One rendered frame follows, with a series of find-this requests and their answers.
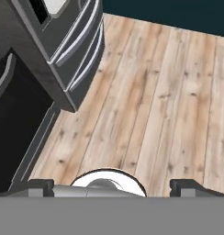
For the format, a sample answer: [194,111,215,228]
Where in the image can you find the black cupboard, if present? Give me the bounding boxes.
[0,48,62,195]

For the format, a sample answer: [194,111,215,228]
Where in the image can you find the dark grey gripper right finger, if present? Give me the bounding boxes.
[169,178,224,198]

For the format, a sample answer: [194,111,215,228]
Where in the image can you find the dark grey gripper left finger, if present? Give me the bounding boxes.
[1,178,55,198]

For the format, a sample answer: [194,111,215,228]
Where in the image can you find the white round object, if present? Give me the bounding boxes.
[52,167,148,198]

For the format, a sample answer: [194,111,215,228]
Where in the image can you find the grey cupboard handle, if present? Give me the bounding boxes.
[0,52,17,106]

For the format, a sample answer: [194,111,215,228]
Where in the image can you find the long silver fridge handle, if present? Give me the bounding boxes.
[49,0,102,68]

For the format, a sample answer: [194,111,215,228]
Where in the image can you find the short silver fridge handle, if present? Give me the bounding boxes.
[64,20,106,93]

